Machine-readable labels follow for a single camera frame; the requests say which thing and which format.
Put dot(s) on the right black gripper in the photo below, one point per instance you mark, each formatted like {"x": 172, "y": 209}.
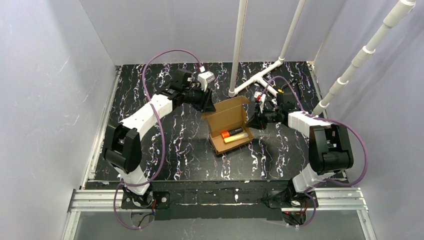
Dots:
{"x": 261, "y": 117}

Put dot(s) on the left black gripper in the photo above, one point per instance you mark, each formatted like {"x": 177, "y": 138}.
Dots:
{"x": 204, "y": 99}

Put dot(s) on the yellow highlighter marker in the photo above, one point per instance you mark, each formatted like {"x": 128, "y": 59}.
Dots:
{"x": 236, "y": 137}

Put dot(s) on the brown cardboard box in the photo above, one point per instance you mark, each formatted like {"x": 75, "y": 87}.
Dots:
{"x": 229, "y": 114}

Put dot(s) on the orange capped black marker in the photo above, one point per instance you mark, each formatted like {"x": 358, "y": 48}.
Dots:
{"x": 232, "y": 132}

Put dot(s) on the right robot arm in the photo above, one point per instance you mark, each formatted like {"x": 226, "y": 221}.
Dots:
{"x": 329, "y": 148}

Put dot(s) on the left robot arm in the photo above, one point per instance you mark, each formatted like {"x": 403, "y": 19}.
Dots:
{"x": 122, "y": 141}

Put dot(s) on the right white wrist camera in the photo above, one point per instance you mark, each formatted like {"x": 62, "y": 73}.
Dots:
{"x": 259, "y": 98}

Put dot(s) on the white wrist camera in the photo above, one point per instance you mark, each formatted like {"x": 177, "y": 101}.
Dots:
{"x": 204, "y": 78}
{"x": 259, "y": 98}

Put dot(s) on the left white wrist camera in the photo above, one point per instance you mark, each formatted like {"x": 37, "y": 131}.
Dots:
{"x": 204, "y": 78}

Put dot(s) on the aluminium rail frame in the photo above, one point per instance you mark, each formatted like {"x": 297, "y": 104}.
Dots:
{"x": 189, "y": 183}

